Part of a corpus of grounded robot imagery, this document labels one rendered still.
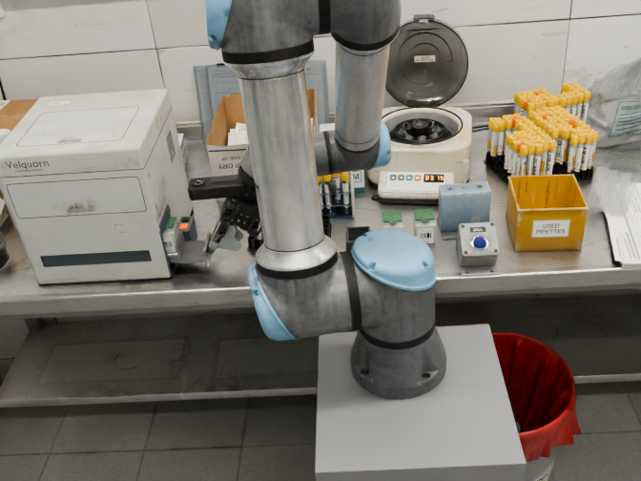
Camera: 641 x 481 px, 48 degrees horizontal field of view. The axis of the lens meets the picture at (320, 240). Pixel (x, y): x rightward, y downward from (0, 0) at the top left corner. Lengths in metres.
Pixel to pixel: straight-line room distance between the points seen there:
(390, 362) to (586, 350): 1.18
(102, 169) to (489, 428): 0.81
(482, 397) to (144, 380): 1.27
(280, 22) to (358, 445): 0.58
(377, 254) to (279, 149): 0.21
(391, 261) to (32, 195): 0.74
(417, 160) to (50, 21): 0.99
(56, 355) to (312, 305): 1.47
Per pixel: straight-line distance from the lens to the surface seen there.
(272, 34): 0.88
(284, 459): 2.25
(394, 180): 1.63
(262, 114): 0.92
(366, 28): 0.93
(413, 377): 1.10
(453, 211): 1.50
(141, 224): 1.42
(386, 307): 1.02
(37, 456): 2.49
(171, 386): 2.14
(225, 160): 1.66
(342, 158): 1.21
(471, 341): 1.22
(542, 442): 1.78
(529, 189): 1.57
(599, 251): 1.52
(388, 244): 1.03
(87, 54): 2.01
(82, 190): 1.41
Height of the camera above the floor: 1.74
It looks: 34 degrees down
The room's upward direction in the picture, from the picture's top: 5 degrees counter-clockwise
